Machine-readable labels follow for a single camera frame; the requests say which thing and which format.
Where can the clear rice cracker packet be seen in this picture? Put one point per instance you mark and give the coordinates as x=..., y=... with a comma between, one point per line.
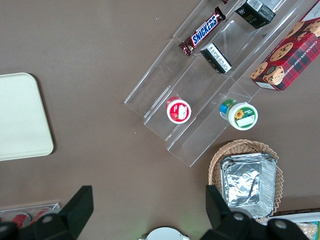
x=310, y=231

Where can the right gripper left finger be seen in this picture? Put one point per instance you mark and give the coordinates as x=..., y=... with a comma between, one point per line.
x=67, y=215

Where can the Snickers chocolate bar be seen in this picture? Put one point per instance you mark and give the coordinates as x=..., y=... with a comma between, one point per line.
x=225, y=1
x=203, y=31

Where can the small black carton box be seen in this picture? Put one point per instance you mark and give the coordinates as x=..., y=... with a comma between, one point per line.
x=216, y=58
x=255, y=12

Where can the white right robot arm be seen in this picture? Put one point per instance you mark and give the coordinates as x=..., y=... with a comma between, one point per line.
x=162, y=233

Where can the red lidded yogurt cup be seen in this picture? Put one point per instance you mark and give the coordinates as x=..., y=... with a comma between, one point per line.
x=178, y=110

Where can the light tan wicker basket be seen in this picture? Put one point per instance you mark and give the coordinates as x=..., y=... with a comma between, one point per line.
x=215, y=160

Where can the red cola bottle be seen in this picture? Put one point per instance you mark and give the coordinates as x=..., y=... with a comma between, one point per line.
x=21, y=220
x=45, y=212

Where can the clear acrylic stepped shelf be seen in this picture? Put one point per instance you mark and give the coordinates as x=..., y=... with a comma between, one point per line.
x=160, y=82

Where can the clear acrylic bottle rack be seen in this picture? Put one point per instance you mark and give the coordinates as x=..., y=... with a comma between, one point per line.
x=7, y=210

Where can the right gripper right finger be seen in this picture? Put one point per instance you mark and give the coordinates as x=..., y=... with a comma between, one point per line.
x=225, y=222

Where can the red tartan cookie box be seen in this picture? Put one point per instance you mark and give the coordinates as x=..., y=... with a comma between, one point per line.
x=295, y=55

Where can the cream plastic tray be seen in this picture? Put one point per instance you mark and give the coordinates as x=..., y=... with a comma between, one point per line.
x=22, y=115

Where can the silver foil pouch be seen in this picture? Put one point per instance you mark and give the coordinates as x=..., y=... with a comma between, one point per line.
x=247, y=185

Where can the green lidded yogurt cup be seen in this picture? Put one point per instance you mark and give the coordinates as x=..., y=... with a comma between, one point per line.
x=241, y=116

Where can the white rectangular snack bin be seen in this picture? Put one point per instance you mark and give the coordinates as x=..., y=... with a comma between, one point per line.
x=285, y=218

